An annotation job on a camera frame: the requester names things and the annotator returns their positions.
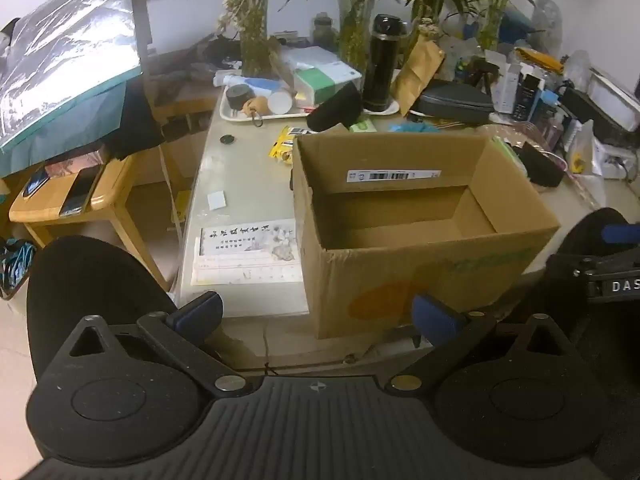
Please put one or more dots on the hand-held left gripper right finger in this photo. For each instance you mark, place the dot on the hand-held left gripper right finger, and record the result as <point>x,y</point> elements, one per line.
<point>434,317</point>

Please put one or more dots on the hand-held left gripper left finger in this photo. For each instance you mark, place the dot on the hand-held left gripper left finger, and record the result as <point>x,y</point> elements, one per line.
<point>200,308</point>

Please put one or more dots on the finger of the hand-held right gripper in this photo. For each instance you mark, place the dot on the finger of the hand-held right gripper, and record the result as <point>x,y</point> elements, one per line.
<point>621,234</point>
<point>570,264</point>

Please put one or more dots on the brown cardboard box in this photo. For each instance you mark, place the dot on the brown cardboard box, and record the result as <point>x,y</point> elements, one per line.
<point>380,280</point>

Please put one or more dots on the yellow wipes packet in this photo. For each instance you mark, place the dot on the yellow wipes packet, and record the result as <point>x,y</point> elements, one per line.
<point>281,146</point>

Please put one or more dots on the calligraphy paper sheet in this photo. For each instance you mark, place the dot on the calligraphy paper sheet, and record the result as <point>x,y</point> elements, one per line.
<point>250,247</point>

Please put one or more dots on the clear bag yellow contents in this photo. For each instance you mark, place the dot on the clear bag yellow contents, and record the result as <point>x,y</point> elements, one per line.
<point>582,150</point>

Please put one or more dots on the black fabric pouch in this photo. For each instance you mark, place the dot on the black fabric pouch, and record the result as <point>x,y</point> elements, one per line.
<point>542,167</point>

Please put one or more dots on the white paper note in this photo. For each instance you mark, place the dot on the white paper note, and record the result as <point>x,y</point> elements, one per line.
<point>217,200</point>

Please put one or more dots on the black desktop device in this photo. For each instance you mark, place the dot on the black desktop device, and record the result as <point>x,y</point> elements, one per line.
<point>600,115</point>

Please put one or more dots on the light blue box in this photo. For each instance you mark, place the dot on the light blue box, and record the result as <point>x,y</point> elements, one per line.
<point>549,102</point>

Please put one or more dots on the wooden chair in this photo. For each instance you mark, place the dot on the wooden chair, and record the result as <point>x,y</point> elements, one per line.
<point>107,190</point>

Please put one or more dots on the black smartphone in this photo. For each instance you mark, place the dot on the black smartphone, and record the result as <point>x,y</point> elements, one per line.
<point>81,190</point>

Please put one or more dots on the small dark round lid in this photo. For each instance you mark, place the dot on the small dark round lid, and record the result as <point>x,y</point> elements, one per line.
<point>228,139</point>

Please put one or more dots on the white tall box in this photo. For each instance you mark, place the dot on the white tall box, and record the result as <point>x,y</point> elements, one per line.
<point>507,85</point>

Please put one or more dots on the teal gloves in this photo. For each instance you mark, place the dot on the teal gloves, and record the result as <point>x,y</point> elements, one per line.
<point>415,127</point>

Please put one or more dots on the yellow flat packet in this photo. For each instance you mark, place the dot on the yellow flat packet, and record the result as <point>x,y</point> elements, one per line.
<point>540,58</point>

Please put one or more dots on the reddish brown book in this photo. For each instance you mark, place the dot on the reddish brown book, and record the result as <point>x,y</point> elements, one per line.
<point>75,157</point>

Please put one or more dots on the white plastic tray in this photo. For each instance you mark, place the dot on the white plastic tray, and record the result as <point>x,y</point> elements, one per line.
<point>235,114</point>

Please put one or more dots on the black cloth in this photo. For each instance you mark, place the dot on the black cloth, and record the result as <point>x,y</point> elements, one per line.
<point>135,120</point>

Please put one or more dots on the grey zip case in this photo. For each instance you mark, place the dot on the grey zip case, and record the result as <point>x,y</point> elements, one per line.
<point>452,100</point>

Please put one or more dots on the green wipes packet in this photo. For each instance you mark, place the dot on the green wipes packet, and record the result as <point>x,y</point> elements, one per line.
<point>362,125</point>

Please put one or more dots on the smartphone with blue screen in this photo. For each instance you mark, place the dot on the smartphone with blue screen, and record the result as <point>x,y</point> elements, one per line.
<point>36,182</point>

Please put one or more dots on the wooden side table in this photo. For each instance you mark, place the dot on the wooden side table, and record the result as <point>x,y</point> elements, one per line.
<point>175,102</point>

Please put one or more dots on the tan pouch with carabiner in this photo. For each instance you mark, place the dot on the tan pouch with carabiner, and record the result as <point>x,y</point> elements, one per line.
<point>252,106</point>

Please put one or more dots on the black round canister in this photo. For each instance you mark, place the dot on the black round canister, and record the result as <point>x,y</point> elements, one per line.
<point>241,96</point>

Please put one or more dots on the white spray bottle blue label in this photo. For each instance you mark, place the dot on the white spray bottle blue label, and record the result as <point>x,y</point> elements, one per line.
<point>260,83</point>

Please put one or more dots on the brown paper envelope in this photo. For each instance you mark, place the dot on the brown paper envelope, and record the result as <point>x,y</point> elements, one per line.
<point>417,75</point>

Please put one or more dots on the green and white tissue box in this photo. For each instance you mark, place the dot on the green and white tissue box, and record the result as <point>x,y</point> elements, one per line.
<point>320,82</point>

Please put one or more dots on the black thermos bottle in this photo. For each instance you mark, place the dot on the black thermos bottle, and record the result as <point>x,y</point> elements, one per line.
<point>382,65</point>

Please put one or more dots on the white plastic bag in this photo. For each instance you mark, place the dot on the white plastic bag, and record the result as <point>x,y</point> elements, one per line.
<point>310,55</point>

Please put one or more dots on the dried flowers in glass vase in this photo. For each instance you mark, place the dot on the dried flowers in glass vase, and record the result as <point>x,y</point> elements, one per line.
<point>252,35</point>

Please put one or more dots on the silver foil bag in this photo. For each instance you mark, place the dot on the silver foil bag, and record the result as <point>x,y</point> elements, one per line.
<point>65,60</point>

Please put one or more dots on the glass jar dark contents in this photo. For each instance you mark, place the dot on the glass jar dark contents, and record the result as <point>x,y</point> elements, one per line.
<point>322,30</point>

